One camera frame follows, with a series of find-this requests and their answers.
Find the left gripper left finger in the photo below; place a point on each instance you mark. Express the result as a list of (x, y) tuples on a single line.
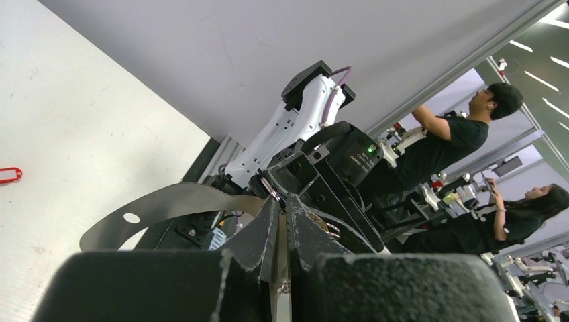
[(228, 284)]

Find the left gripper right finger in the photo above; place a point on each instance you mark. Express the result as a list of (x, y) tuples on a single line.
[(329, 283)]

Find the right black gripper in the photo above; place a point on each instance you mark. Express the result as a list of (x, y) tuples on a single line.
[(325, 198)]

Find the red key tag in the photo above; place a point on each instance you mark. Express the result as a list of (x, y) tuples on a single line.
[(10, 175)]

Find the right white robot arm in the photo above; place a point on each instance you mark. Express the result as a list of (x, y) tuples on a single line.
[(305, 152)]

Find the standing person dark shirt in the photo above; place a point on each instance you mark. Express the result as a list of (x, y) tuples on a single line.
[(448, 140)]

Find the seated woman dark hair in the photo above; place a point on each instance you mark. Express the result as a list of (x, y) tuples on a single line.
[(500, 223)]

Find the right aluminium frame post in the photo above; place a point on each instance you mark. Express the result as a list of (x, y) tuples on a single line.
[(436, 61)]

